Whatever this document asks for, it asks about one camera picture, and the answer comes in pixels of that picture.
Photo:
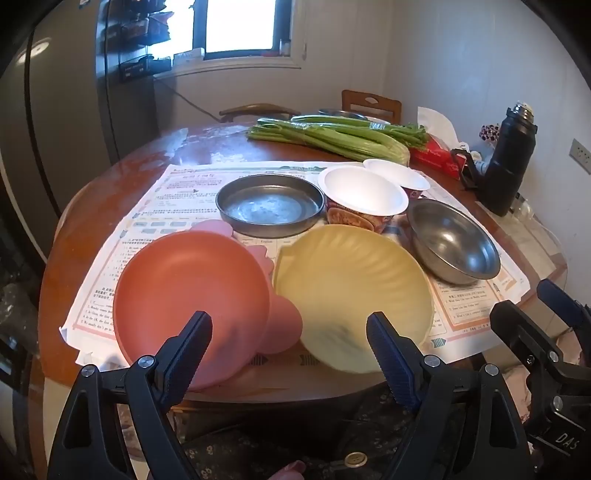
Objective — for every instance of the wooden chair with flat back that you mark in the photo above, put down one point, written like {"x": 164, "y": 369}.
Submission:
{"x": 369, "y": 104}

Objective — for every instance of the small steel basin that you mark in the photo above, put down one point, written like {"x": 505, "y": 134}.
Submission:
{"x": 339, "y": 112}

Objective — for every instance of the dark floral clothing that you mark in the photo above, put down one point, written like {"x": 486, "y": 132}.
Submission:
{"x": 277, "y": 443}

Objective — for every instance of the wooden chair with curved back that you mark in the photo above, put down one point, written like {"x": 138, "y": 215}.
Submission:
{"x": 258, "y": 109}

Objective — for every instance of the wall power socket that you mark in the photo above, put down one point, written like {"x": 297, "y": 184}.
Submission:
{"x": 581, "y": 154}

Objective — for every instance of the person's left hand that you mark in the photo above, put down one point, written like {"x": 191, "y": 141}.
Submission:
{"x": 288, "y": 471}

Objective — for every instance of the beige clothing button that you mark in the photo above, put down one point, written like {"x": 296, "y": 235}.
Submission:
{"x": 355, "y": 459}

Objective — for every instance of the round metal plate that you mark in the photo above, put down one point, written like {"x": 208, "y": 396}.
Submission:
{"x": 268, "y": 203}

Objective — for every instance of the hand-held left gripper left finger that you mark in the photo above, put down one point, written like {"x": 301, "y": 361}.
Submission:
{"x": 184, "y": 355}

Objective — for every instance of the yellow shell-shaped plate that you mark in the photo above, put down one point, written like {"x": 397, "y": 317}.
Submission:
{"x": 351, "y": 286}

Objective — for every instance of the grey refrigerator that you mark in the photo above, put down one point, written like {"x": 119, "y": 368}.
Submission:
{"x": 60, "y": 115}

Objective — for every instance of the stainless steel bowl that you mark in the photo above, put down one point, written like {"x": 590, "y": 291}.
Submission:
{"x": 452, "y": 240}

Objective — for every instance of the dotted patterned ornament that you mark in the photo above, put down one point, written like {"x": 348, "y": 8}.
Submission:
{"x": 489, "y": 133}

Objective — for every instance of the green celery bunch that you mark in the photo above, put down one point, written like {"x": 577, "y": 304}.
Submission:
{"x": 397, "y": 131}
{"x": 323, "y": 138}

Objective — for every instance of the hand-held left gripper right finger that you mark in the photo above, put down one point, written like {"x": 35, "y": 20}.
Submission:
{"x": 392, "y": 364}

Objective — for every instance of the black wall rack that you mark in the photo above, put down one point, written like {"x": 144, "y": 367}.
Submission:
{"x": 138, "y": 69}

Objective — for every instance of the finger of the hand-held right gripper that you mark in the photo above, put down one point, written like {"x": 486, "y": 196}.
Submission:
{"x": 531, "y": 337}
{"x": 561, "y": 300}

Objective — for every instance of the white foam bowl red print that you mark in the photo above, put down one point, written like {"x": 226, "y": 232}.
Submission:
{"x": 401, "y": 175}
{"x": 360, "y": 189}

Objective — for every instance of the white tissue sheet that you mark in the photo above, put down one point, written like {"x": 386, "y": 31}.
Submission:
{"x": 434, "y": 120}

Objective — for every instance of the printed newspaper sheet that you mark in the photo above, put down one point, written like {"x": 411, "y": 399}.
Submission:
{"x": 184, "y": 184}

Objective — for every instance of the orange lobed plate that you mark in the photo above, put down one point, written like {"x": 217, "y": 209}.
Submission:
{"x": 184, "y": 286}

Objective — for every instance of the window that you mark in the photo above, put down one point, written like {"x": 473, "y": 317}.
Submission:
{"x": 240, "y": 23}

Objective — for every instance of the red tissue packet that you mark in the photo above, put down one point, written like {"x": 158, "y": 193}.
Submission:
{"x": 434, "y": 157}

